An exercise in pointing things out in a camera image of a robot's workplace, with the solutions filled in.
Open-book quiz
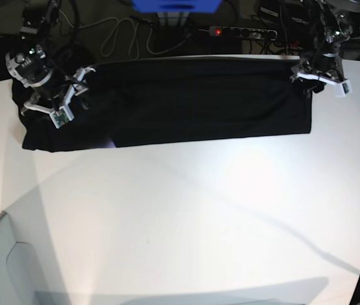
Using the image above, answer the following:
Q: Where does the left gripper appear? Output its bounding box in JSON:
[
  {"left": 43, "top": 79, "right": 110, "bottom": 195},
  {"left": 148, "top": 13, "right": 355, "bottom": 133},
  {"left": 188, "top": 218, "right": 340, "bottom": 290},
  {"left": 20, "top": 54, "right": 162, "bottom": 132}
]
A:
[{"left": 291, "top": 53, "right": 345, "bottom": 86}]

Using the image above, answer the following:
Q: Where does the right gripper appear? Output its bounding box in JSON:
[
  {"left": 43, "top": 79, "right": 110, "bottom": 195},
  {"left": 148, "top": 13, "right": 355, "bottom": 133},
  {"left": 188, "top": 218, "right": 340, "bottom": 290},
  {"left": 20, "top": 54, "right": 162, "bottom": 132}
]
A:
[{"left": 20, "top": 65, "right": 96, "bottom": 114}]

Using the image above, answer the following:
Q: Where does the black T-shirt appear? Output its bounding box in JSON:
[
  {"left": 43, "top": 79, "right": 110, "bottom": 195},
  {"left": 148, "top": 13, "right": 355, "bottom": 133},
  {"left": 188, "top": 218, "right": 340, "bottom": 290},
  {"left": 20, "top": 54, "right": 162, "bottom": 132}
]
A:
[{"left": 19, "top": 57, "right": 312, "bottom": 153}]

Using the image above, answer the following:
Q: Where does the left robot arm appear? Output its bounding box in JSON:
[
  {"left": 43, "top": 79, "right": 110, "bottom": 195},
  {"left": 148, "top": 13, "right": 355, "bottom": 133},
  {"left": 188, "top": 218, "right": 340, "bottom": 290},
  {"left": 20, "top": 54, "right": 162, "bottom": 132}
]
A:
[{"left": 291, "top": 1, "right": 352, "bottom": 85}]

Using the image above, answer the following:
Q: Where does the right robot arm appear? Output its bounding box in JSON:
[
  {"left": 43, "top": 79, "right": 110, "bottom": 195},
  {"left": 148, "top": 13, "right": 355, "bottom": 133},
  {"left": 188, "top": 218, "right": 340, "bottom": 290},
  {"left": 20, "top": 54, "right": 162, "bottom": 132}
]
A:
[{"left": 4, "top": 1, "right": 95, "bottom": 126}]

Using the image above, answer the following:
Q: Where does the grey power strip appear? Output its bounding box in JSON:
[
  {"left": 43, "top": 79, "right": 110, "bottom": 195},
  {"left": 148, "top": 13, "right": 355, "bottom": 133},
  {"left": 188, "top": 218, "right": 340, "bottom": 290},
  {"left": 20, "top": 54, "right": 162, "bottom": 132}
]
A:
[{"left": 208, "top": 26, "right": 278, "bottom": 41}]

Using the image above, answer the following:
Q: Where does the blue box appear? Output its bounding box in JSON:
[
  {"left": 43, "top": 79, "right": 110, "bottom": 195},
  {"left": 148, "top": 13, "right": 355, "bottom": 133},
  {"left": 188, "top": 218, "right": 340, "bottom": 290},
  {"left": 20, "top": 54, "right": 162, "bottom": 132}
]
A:
[{"left": 132, "top": 0, "right": 221, "bottom": 13}]

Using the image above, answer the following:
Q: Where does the grey looped cable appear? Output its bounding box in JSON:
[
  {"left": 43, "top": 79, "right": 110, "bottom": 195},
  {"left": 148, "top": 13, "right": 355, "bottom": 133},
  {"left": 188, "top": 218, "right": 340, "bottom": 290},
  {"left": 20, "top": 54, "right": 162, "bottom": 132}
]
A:
[{"left": 59, "top": 9, "right": 193, "bottom": 58}]

